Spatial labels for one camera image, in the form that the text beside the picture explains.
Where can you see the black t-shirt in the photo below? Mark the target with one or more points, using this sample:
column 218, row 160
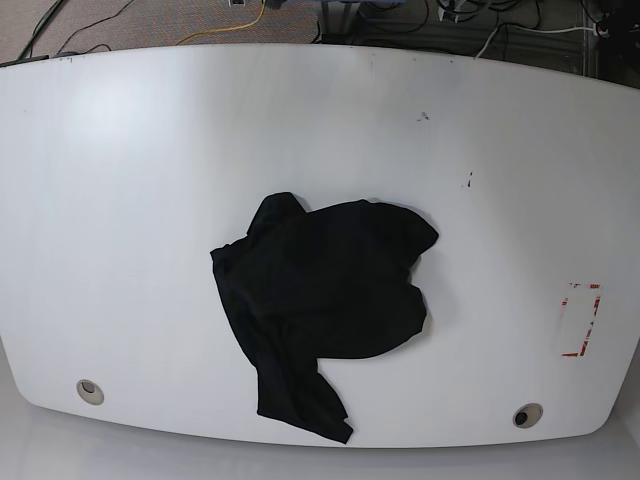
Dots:
column 334, row 283

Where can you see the red tape rectangle marking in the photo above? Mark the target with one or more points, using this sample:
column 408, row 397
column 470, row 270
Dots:
column 579, row 311

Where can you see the right table cable grommet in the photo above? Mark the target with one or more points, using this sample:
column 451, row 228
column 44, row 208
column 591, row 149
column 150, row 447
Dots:
column 527, row 416

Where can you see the table cable grommet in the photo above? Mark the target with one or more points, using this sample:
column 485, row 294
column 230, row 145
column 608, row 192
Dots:
column 90, row 392
column 527, row 416

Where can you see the left table cable grommet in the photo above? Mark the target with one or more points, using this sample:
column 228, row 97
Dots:
column 90, row 392

